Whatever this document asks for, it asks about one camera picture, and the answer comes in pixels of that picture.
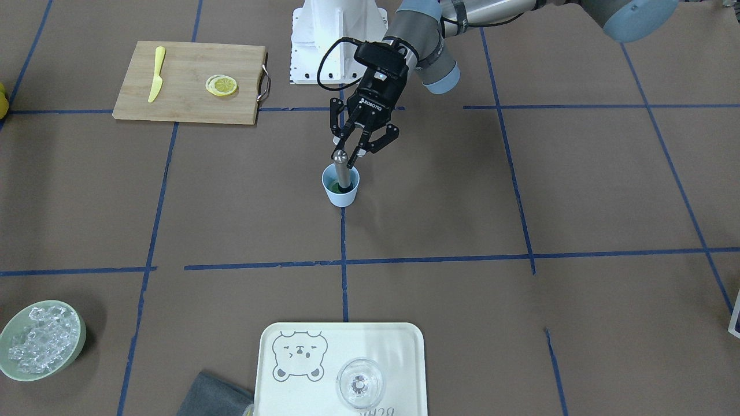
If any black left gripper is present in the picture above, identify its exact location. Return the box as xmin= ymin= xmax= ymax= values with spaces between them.
xmin=330 ymin=40 xmax=410 ymax=169

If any metal muddler black cap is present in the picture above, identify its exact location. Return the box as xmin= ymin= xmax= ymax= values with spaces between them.
xmin=332 ymin=150 xmax=353 ymax=193

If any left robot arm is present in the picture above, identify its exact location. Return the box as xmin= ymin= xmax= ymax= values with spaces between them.
xmin=330 ymin=1 xmax=565 ymax=169

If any light blue plastic cup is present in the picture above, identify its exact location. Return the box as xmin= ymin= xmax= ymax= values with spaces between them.
xmin=321 ymin=164 xmax=360 ymax=207

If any yellow lemon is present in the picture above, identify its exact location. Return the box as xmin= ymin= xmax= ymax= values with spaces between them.
xmin=0 ymin=83 xmax=10 ymax=120

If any bamboo cutting board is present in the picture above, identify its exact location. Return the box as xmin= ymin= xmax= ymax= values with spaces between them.
xmin=113 ymin=40 xmax=267 ymax=125

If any yellow plastic knife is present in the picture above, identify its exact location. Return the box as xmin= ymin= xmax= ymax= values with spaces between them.
xmin=147 ymin=46 xmax=166 ymax=103

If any cream bear serving tray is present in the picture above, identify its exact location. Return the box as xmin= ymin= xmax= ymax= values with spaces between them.
xmin=252 ymin=323 xmax=428 ymax=415

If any clear wine glass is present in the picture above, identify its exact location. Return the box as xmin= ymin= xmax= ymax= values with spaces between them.
xmin=336 ymin=358 xmax=386 ymax=411

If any grey folded cloth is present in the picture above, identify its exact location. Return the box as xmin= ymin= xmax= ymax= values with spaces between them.
xmin=177 ymin=371 xmax=254 ymax=415

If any green bowl of ice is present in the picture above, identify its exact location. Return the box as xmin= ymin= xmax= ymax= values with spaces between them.
xmin=1 ymin=300 xmax=87 ymax=382

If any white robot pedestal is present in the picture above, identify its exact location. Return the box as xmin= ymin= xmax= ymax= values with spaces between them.
xmin=289 ymin=1 xmax=389 ymax=85

